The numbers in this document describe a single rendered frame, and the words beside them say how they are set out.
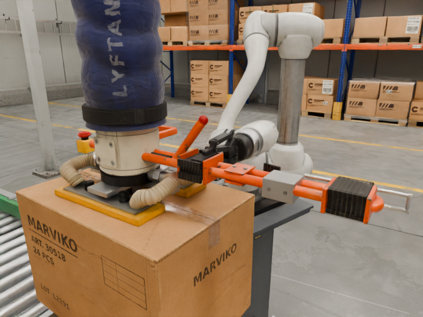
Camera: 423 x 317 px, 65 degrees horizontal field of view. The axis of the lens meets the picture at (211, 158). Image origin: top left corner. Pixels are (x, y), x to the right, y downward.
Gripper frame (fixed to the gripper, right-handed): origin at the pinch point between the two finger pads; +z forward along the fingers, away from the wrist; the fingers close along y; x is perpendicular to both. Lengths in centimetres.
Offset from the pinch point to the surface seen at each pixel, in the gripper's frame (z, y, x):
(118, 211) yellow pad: 13.5, 11.0, 16.8
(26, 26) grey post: -159, -51, 334
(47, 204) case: 18.5, 12.9, 39.1
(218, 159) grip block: -1.2, -1.9, -3.4
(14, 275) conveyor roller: 8, 65, 93
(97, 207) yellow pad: 14.2, 11.6, 23.6
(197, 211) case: 0.5, 12.9, 1.8
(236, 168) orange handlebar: 1.4, -1.5, -9.8
